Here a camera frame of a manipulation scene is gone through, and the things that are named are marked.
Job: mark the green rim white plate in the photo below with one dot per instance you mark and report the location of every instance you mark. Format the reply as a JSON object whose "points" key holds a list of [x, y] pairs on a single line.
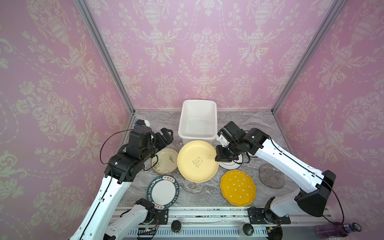
{"points": [[163, 192]]}

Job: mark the black knob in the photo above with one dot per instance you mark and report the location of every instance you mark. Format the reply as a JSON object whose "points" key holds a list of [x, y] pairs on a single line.
{"points": [[176, 226], [247, 230]]}

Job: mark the pale yellow bear plate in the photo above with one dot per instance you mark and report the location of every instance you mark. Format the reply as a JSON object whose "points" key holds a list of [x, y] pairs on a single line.
{"points": [[196, 161]]}

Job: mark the right black knob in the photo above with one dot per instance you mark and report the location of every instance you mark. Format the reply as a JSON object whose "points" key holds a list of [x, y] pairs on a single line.
{"points": [[247, 230]]}

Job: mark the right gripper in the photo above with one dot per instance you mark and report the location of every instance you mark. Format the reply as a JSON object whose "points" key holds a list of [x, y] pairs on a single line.
{"points": [[224, 152]]}

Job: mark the clear glass plate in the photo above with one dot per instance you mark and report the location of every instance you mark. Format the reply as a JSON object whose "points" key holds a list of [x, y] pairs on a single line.
{"points": [[271, 176]]}

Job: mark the purple water bottle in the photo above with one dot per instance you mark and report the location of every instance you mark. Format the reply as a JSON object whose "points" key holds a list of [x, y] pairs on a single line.
{"points": [[337, 231]]}

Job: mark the white plastic bin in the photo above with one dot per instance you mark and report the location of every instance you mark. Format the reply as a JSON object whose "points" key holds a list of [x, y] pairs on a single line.
{"points": [[198, 121]]}

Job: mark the cream plate bamboo pattern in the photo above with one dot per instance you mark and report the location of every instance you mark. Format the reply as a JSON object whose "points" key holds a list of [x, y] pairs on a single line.
{"points": [[166, 162]]}

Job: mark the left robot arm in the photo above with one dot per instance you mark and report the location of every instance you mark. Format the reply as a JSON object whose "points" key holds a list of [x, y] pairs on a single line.
{"points": [[121, 170]]}

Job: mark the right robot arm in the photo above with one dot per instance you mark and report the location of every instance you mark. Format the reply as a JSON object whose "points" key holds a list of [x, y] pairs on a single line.
{"points": [[315, 186]]}

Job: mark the yellow polka dot plate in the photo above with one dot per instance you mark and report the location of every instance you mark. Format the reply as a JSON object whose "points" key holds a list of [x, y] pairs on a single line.
{"points": [[238, 188]]}

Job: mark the left black knob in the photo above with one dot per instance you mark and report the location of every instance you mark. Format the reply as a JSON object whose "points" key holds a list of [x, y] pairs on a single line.
{"points": [[176, 226]]}

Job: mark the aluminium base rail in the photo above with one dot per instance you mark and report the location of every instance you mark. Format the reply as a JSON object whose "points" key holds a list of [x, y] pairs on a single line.
{"points": [[221, 223]]}

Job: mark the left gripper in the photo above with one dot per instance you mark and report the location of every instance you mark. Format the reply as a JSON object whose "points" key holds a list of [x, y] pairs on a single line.
{"points": [[164, 142]]}

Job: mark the white plate black pattern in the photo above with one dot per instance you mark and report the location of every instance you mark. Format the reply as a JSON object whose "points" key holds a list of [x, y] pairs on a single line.
{"points": [[232, 165]]}

